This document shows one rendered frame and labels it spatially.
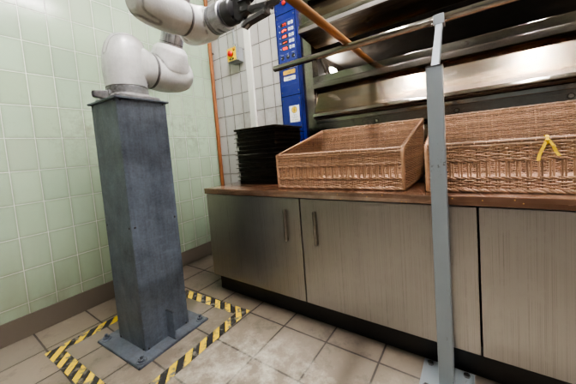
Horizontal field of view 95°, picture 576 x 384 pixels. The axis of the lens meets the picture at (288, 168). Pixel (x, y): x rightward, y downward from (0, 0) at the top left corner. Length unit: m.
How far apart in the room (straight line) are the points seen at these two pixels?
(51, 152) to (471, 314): 1.84
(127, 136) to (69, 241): 0.78
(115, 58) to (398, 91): 1.27
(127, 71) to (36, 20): 0.69
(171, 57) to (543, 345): 1.61
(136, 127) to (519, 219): 1.28
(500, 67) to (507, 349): 1.04
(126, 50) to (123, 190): 0.55
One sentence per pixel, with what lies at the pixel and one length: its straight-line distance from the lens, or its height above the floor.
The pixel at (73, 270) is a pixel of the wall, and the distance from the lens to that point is 1.81.
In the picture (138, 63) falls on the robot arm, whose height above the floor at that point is 1.14.
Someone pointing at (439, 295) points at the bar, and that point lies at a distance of 0.97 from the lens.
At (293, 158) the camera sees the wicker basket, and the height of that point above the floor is 0.71.
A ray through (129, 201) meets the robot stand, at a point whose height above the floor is 0.60.
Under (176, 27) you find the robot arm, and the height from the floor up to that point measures 1.15.
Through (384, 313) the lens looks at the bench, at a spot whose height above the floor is 0.15.
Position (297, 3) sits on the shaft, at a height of 1.18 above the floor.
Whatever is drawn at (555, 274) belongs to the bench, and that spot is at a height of 0.38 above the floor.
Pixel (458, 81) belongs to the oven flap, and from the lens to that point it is 1.47.
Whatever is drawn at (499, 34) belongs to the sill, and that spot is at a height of 1.16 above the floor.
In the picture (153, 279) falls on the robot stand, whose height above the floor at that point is 0.28.
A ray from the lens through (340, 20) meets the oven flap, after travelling 1.56.
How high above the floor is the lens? 0.75
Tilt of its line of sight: 4 degrees down
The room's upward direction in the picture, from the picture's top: 4 degrees counter-clockwise
